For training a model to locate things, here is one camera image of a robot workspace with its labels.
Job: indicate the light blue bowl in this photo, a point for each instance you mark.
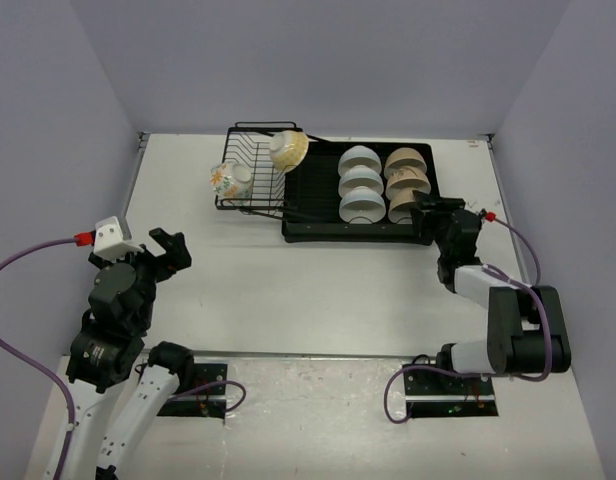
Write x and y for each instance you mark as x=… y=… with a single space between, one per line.
x=359 y=155
x=362 y=205
x=360 y=176

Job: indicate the black wire dish rack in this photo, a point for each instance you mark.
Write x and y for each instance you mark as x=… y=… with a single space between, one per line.
x=247 y=144

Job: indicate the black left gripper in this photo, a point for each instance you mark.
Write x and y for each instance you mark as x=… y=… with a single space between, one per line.
x=175 y=257

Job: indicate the yellow dotted white bowl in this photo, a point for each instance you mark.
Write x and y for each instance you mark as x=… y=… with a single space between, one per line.
x=287 y=149

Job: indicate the light blue bowl back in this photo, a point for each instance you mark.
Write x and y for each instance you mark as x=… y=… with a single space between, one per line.
x=359 y=155

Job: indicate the floral orange green bowl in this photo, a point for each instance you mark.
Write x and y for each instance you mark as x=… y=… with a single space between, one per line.
x=232 y=181

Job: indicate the beige bowl back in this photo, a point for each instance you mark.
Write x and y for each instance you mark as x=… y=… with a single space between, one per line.
x=404 y=156

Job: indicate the light blue bowl front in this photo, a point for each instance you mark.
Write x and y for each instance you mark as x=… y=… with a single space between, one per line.
x=362 y=205

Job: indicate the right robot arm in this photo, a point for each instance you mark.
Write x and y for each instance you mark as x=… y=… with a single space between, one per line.
x=526 y=335

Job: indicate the black drain tray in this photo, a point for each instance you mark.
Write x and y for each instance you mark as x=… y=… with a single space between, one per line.
x=311 y=198

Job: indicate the aluminium table edge rail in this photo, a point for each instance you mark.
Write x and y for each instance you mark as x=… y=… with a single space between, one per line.
x=143 y=139

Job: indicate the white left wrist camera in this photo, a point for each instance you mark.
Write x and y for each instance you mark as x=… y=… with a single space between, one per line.
x=113 y=239

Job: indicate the beige bowl front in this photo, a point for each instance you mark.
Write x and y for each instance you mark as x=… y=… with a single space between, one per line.
x=401 y=206

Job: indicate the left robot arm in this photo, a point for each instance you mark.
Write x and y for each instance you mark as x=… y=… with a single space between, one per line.
x=94 y=444

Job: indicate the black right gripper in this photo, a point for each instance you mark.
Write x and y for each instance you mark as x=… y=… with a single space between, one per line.
x=422 y=222

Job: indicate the beige bowl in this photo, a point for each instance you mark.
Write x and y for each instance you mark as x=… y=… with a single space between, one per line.
x=404 y=156
x=401 y=206
x=407 y=177

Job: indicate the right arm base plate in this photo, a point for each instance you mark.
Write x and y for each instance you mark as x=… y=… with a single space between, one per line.
x=430 y=395

